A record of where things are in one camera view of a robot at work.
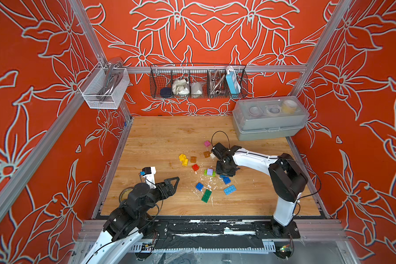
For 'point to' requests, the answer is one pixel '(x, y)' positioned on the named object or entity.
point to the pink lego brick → (207, 143)
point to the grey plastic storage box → (268, 117)
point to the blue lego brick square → (199, 186)
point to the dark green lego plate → (206, 196)
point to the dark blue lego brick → (226, 180)
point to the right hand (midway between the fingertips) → (217, 173)
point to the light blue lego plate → (230, 190)
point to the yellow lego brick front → (185, 162)
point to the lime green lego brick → (214, 173)
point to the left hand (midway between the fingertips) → (174, 180)
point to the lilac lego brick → (209, 171)
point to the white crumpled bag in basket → (180, 87)
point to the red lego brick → (195, 167)
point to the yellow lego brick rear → (182, 157)
